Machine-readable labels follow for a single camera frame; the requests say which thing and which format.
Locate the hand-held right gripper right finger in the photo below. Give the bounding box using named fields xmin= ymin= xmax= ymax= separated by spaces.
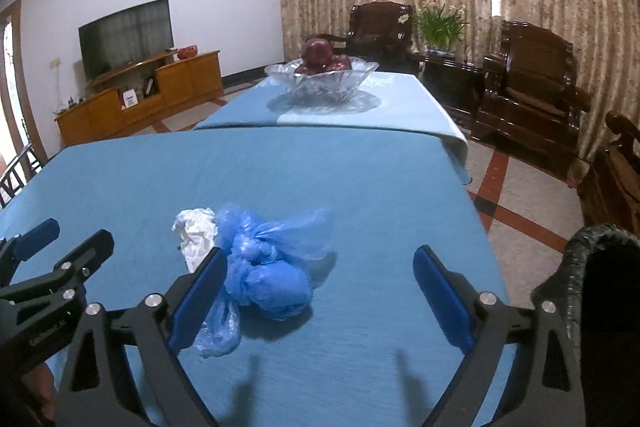
xmin=412 ymin=244 xmax=586 ymax=427

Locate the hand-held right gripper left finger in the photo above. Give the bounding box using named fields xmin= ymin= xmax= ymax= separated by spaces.
xmin=54 ymin=247 xmax=230 ymax=427

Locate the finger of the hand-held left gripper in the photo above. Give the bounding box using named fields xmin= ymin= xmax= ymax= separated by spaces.
xmin=0 ymin=218 xmax=61 ymax=286
xmin=0 ymin=229 xmax=115 ymax=309

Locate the blue plastic bag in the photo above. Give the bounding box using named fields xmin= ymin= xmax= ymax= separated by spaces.
xmin=192 ymin=203 xmax=335 ymax=358

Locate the black-lined trash bin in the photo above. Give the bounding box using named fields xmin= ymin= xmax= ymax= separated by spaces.
xmin=530 ymin=222 xmax=640 ymax=427

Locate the dark metal railing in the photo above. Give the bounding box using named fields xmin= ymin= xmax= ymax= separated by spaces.
xmin=0 ymin=144 xmax=46 ymax=210

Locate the white crumpled tissue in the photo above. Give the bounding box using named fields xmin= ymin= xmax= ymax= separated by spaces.
xmin=172 ymin=207 xmax=222 ymax=274

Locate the blue tablecloth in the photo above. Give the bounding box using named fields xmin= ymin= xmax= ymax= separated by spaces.
xmin=0 ymin=127 xmax=516 ymax=427

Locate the wooden tv cabinet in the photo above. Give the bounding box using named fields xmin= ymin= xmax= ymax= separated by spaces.
xmin=54 ymin=50 xmax=224 ymax=146

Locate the brown wooden sofa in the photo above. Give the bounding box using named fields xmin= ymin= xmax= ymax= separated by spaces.
xmin=577 ymin=109 xmax=640 ymax=238

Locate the dark wooden side table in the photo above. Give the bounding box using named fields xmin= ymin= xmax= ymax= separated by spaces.
xmin=410 ymin=49 xmax=488 ymax=118

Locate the dark wooden armchair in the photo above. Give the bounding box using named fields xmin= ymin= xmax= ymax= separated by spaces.
xmin=470 ymin=21 xmax=593 ymax=181
xmin=307 ymin=2 xmax=416 ymax=72

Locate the black flat screen television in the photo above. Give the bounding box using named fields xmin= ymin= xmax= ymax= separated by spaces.
xmin=78 ymin=0 xmax=175 ymax=82

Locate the glass fruit bowl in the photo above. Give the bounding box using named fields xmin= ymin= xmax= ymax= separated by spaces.
xmin=264 ymin=56 xmax=381 ymax=108

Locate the green potted plant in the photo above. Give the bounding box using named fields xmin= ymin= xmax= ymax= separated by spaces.
xmin=412 ymin=2 xmax=471 ymax=58

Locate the large red apple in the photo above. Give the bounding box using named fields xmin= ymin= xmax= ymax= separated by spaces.
xmin=300 ymin=38 xmax=334 ymax=75

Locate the wooden door frame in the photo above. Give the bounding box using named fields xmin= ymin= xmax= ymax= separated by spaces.
xmin=0 ymin=0 xmax=48 ymax=168

